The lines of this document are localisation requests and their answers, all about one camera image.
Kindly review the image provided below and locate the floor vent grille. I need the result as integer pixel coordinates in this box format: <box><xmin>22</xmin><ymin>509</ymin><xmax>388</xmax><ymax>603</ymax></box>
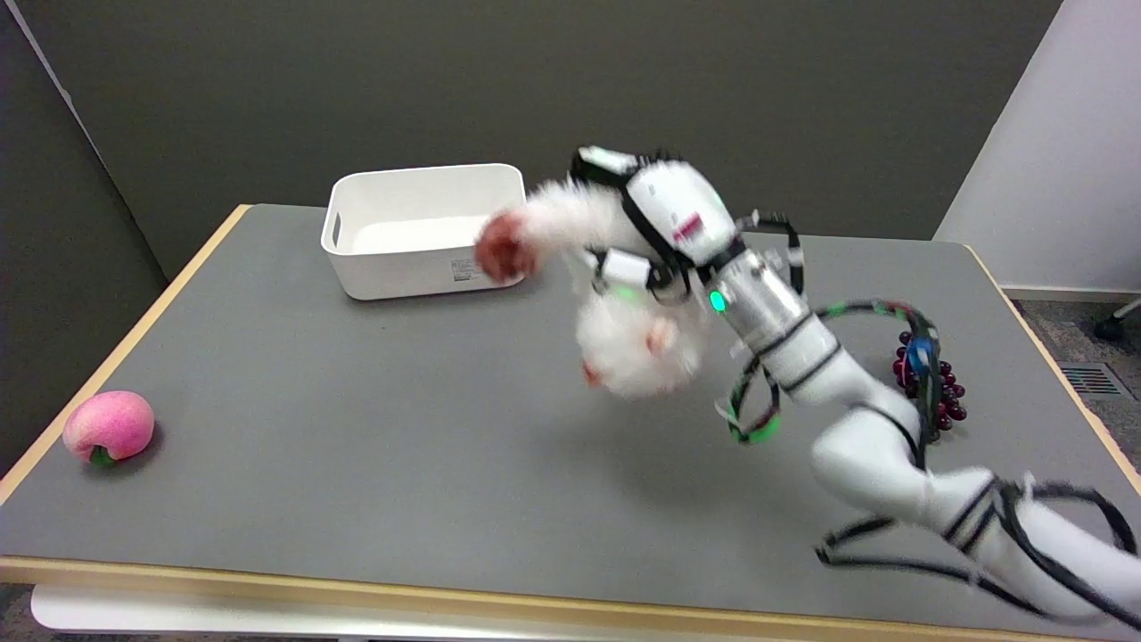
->
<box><xmin>1061</xmin><ymin>364</ymin><xmax>1122</xmax><ymax>397</ymax></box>

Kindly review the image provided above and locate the black green-banded cable loop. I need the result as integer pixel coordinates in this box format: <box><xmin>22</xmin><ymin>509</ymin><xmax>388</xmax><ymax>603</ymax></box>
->
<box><xmin>716</xmin><ymin>300</ymin><xmax>946</xmax><ymax>445</ymax></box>

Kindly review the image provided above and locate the dark red grape bunch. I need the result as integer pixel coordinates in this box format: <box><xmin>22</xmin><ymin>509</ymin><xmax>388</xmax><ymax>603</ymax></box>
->
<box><xmin>892</xmin><ymin>331</ymin><xmax>969</xmax><ymax>443</ymax></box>

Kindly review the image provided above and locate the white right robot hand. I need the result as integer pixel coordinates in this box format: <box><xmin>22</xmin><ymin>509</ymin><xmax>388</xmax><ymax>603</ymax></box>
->
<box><xmin>570</xmin><ymin>145</ymin><xmax>745</xmax><ymax>306</ymax></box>

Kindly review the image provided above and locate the pink peach toy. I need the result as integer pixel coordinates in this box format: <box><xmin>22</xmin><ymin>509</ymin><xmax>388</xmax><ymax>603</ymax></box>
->
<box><xmin>62</xmin><ymin>390</ymin><xmax>156</xmax><ymax>466</ymax></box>

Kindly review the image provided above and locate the white plastic storage bin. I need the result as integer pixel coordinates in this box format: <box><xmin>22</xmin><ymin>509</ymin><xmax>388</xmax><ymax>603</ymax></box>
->
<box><xmin>320</xmin><ymin>163</ymin><xmax>532</xmax><ymax>301</ymax></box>

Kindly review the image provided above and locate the white fluffy plush toy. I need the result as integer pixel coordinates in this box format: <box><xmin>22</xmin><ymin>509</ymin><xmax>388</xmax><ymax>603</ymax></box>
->
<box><xmin>473</xmin><ymin>177</ymin><xmax>711</xmax><ymax>399</ymax></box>

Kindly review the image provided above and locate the grey table mat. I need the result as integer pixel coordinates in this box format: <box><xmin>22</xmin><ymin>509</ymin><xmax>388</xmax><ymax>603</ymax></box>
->
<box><xmin>0</xmin><ymin>204</ymin><xmax>1141</xmax><ymax>639</ymax></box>

